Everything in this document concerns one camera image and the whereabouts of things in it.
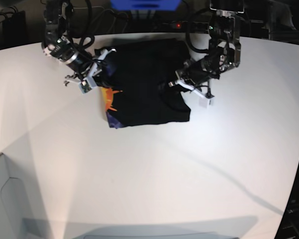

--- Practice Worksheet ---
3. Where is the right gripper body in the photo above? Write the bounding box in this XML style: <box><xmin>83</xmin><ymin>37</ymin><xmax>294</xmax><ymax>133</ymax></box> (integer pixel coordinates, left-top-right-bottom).
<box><xmin>62</xmin><ymin>48</ymin><xmax>116</xmax><ymax>86</ymax></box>

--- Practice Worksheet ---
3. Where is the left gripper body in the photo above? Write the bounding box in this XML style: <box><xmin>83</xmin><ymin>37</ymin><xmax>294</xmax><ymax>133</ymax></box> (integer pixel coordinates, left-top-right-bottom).
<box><xmin>168</xmin><ymin>59</ymin><xmax>221</xmax><ymax>95</ymax></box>

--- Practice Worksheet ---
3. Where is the black T-shirt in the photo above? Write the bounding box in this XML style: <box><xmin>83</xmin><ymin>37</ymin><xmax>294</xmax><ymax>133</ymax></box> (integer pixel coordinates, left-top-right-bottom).
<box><xmin>101</xmin><ymin>38</ymin><xmax>191</xmax><ymax>129</ymax></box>

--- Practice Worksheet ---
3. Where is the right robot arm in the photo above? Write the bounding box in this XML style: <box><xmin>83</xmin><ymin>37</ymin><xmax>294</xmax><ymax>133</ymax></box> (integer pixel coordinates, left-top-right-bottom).
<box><xmin>41</xmin><ymin>0</ymin><xmax>116</xmax><ymax>94</ymax></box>

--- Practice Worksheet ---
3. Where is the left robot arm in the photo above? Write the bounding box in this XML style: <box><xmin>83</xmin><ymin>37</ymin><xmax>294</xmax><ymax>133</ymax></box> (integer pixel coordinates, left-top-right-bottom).
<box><xmin>159</xmin><ymin>0</ymin><xmax>245</xmax><ymax>100</ymax></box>

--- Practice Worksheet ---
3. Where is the black power strip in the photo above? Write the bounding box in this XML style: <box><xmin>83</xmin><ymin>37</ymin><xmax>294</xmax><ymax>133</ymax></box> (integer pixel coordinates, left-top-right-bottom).
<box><xmin>161</xmin><ymin>21</ymin><xmax>211</xmax><ymax>32</ymax></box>

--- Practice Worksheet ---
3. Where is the blue plastic box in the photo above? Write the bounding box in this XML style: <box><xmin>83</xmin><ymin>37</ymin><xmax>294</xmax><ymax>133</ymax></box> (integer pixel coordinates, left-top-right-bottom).
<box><xmin>110</xmin><ymin>0</ymin><xmax>181</xmax><ymax>11</ymax></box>

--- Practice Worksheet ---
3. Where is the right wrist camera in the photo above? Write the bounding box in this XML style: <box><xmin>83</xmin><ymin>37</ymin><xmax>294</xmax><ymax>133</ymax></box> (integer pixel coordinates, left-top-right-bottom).
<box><xmin>79</xmin><ymin>80</ymin><xmax>97</xmax><ymax>94</ymax></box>

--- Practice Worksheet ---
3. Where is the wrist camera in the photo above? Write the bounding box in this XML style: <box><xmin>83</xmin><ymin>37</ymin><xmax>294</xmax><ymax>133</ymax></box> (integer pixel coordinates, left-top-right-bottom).
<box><xmin>79</xmin><ymin>80</ymin><xmax>97</xmax><ymax>94</ymax></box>
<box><xmin>199</xmin><ymin>98</ymin><xmax>214</xmax><ymax>109</ymax></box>

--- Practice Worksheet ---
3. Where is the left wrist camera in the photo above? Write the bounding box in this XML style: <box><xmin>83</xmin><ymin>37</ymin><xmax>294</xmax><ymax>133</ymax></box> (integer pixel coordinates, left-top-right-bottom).
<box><xmin>199</xmin><ymin>98</ymin><xmax>214</xmax><ymax>109</ymax></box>

